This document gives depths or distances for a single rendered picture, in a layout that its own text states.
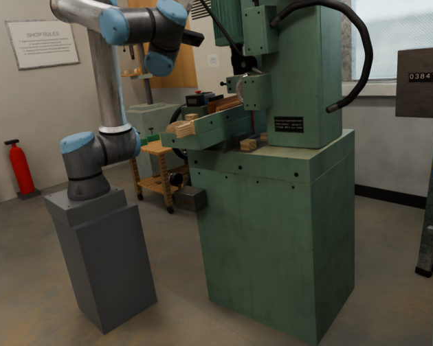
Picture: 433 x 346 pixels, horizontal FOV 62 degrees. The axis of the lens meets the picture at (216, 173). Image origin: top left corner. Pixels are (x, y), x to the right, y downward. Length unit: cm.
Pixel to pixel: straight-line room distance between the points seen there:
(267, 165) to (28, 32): 336
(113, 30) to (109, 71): 61
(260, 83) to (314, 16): 27
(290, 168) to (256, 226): 32
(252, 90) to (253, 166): 28
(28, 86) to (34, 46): 41
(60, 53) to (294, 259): 352
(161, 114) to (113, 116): 214
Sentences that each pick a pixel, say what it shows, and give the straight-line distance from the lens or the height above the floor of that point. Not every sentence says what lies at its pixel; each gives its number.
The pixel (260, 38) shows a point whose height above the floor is 120.
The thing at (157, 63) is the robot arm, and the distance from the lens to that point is 115.
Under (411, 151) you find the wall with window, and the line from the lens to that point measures 273.
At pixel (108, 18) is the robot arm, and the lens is 104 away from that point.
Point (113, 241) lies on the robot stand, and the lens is 171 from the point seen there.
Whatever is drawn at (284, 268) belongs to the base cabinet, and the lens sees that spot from 150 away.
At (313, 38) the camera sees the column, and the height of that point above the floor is 118.
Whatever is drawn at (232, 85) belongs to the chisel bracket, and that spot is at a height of 103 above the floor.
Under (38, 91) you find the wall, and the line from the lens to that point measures 426.
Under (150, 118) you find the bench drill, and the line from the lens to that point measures 372.
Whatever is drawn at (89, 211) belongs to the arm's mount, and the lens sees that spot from 166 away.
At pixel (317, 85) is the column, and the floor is 103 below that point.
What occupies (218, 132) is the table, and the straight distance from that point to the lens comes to 140.
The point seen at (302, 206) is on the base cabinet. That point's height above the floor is 62.
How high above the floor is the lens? 117
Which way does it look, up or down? 18 degrees down
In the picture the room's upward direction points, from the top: 7 degrees counter-clockwise
